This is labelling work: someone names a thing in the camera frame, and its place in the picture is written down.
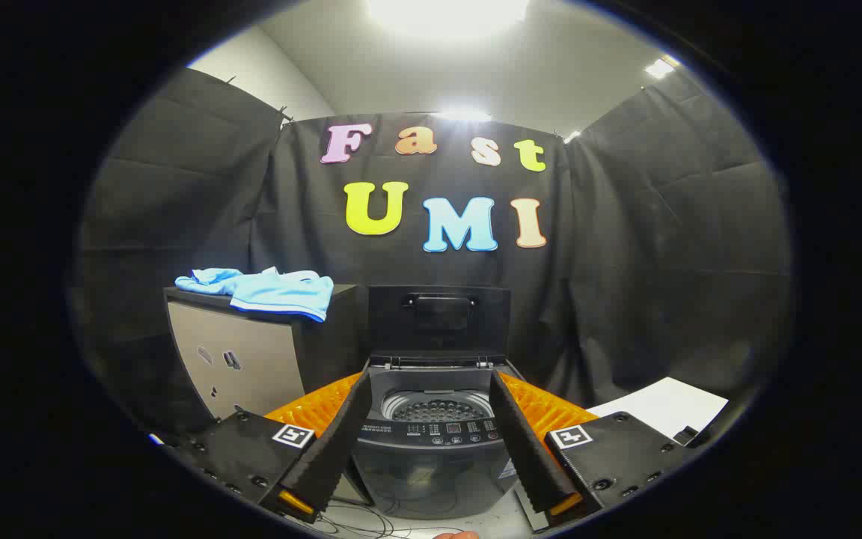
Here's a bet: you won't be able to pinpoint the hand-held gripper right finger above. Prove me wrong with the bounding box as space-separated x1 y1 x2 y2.
489 371 701 525

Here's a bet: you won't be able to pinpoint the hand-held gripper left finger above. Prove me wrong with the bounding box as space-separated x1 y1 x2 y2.
177 371 373 523

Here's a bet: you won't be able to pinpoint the dark grey washing machine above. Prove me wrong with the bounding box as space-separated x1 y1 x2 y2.
352 352 529 520

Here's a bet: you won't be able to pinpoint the light blue polo shirt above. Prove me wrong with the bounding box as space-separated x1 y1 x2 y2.
174 267 334 323

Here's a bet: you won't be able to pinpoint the grey cabinet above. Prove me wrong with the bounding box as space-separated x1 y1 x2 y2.
164 283 368 424

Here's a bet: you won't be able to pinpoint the black backdrop cloth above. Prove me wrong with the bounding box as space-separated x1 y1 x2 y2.
72 67 795 450

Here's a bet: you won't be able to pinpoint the large ceiling light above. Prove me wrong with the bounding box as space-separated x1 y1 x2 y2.
364 0 529 38

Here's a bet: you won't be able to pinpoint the thin black floor cables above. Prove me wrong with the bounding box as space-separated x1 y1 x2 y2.
319 498 417 538

